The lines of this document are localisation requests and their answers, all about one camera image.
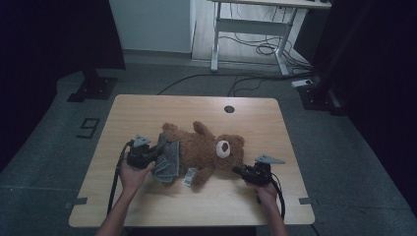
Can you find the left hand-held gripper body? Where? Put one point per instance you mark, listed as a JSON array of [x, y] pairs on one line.
[[141, 155]]

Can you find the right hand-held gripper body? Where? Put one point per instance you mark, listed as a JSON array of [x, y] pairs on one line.
[[260, 172]]

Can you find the person's right hand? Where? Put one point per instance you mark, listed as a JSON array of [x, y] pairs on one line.
[[266, 193]]

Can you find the person's left hand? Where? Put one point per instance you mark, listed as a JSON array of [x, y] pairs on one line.
[[134, 178]]

